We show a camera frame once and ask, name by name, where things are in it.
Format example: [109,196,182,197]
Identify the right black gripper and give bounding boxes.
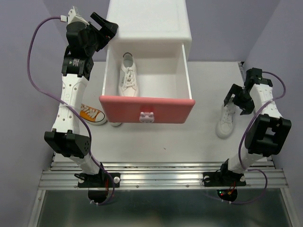
[224,83,255,115]

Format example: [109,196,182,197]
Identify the white sneaker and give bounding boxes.
[216,98,236,139]
[118,52,139,97]

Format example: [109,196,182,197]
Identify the pink drawer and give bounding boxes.
[99,44,196,124]

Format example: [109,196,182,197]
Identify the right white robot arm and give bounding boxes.
[202,68,292,187]

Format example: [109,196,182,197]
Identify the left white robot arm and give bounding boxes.
[44,8,120,188]

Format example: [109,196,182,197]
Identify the white shoe cabinet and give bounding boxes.
[107,0,192,58]

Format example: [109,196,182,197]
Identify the left orange sneaker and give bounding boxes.
[80,104,107,125]

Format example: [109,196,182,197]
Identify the orange sneaker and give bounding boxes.
[110,122,122,127]
[80,104,107,125]

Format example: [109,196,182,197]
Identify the right orange sneaker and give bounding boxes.
[110,122,122,127]

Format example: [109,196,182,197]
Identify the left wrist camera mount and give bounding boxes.
[60,6,89,26]

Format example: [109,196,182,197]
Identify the aluminium mounting rail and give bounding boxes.
[28,155,300,227]

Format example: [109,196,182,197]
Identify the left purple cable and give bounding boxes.
[26,16,116,206]

